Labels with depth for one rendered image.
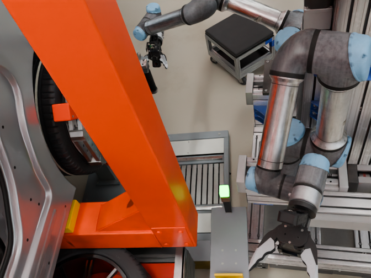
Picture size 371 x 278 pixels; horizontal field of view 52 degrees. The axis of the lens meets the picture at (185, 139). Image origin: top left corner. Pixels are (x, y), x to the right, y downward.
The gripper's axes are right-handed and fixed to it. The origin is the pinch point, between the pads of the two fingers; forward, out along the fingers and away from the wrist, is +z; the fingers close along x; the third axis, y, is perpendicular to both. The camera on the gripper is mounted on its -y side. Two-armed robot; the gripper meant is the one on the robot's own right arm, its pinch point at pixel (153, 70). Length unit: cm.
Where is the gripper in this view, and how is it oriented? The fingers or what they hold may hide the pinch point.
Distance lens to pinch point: 200.7
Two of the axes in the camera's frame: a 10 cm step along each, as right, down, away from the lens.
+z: -0.5, 8.2, -5.6
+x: 9.9, -0.2, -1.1
